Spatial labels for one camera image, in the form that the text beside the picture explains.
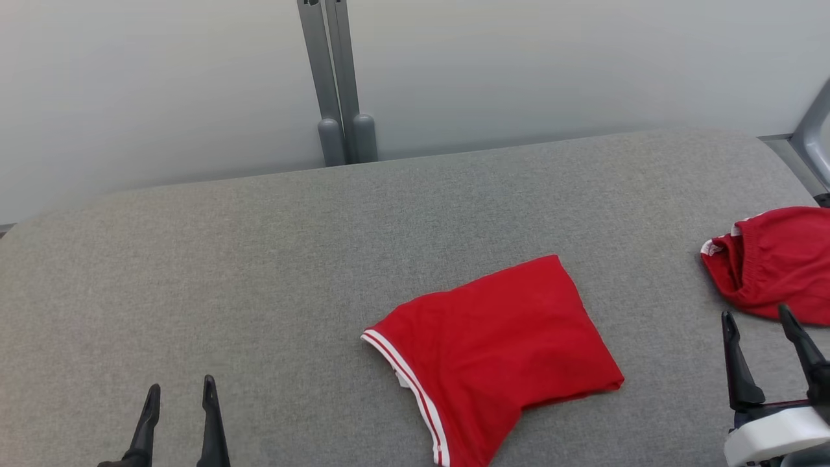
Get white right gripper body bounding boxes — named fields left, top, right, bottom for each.
left=723, top=399, right=830, bottom=467

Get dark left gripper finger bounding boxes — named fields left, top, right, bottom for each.
left=97, top=384, right=161, bottom=467
left=196, top=375, right=231, bottom=467

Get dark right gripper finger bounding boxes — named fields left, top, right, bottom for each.
left=778, top=304, right=830, bottom=403
left=721, top=311, right=766, bottom=411

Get red shorts with white stripe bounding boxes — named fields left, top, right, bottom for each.
left=700, top=206, right=830, bottom=326

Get red shirt with white sleeves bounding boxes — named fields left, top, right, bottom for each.
left=361, top=254, right=625, bottom=467

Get grey metal frame leg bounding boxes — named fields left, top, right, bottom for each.
left=759, top=78, right=830, bottom=195

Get grey metal post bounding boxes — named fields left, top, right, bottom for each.
left=297, top=0, right=346, bottom=167
left=324, top=0, right=378, bottom=164

